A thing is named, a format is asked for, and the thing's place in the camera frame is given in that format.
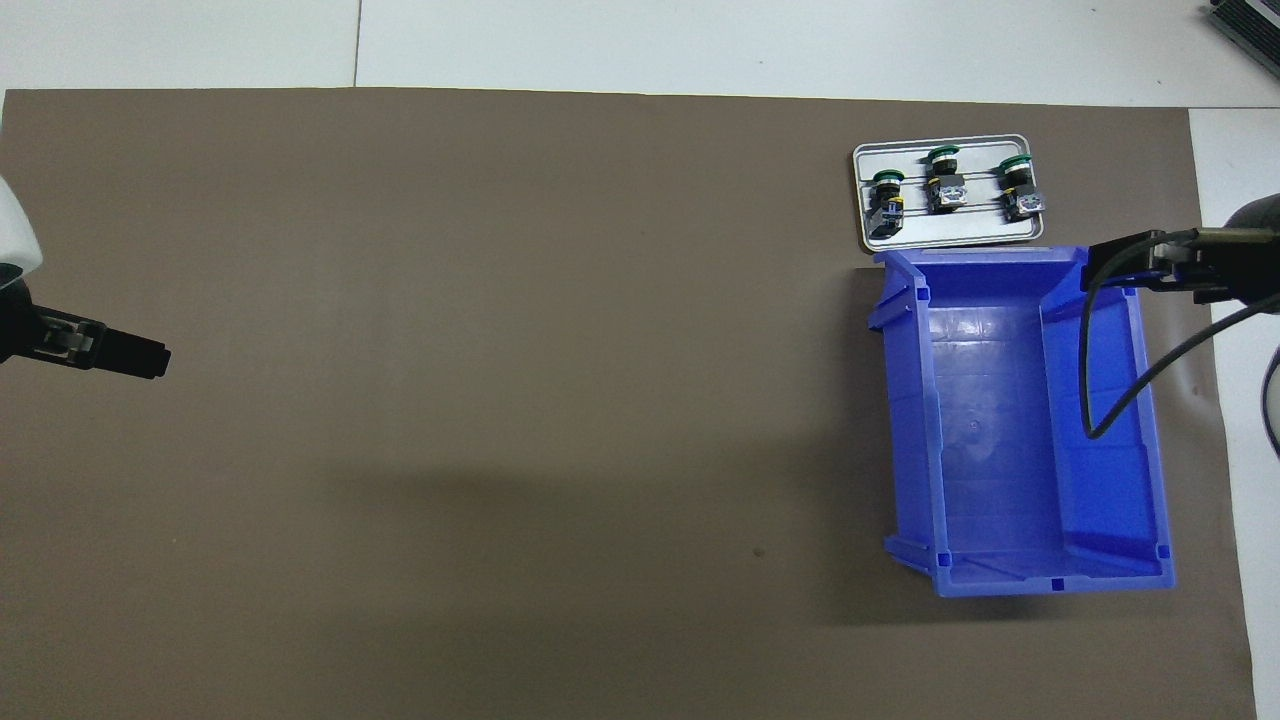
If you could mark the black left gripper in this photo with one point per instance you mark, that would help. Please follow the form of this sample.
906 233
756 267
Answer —
14 325

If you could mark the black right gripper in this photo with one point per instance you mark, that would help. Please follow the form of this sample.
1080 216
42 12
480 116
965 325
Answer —
1255 250

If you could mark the green push button switch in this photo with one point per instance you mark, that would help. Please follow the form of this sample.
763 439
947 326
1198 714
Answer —
945 182
1020 190
886 200

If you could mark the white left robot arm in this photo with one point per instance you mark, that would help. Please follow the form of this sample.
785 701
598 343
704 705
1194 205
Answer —
12 230

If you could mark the silver metal tray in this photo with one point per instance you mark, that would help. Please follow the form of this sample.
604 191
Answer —
960 228

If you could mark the grey finned metal device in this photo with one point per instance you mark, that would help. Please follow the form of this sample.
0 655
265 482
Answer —
1250 25

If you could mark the blue plastic storage bin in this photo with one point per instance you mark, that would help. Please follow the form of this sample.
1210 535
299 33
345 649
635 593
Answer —
1000 480

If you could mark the brown table mat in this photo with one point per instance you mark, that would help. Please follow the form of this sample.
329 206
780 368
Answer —
500 400

